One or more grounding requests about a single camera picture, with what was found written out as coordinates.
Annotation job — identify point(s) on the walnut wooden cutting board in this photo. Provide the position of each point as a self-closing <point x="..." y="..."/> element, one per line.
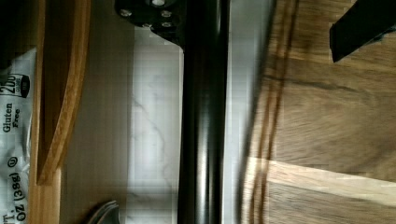
<point x="322" y="149"/>

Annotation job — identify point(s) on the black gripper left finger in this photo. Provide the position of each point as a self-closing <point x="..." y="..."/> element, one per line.
<point x="165" y="18"/>

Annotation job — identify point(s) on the metal fork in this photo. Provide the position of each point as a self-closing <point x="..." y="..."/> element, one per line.
<point x="105" y="213"/>

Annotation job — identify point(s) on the white gluten free snack packet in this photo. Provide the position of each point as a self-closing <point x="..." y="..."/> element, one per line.
<point x="16" y="107"/>

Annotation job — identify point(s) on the wooden drawer front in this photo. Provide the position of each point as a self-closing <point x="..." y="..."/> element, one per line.
<point x="96" y="166"/>

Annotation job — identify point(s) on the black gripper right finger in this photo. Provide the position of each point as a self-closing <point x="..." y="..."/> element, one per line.
<point x="367" y="21"/>

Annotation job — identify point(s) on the black drawer handle bar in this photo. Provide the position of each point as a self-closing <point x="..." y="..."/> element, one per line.
<point x="203" y="112"/>

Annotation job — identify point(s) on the wooden drawer organizer tray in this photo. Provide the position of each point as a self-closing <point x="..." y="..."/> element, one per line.
<point x="61" y="57"/>

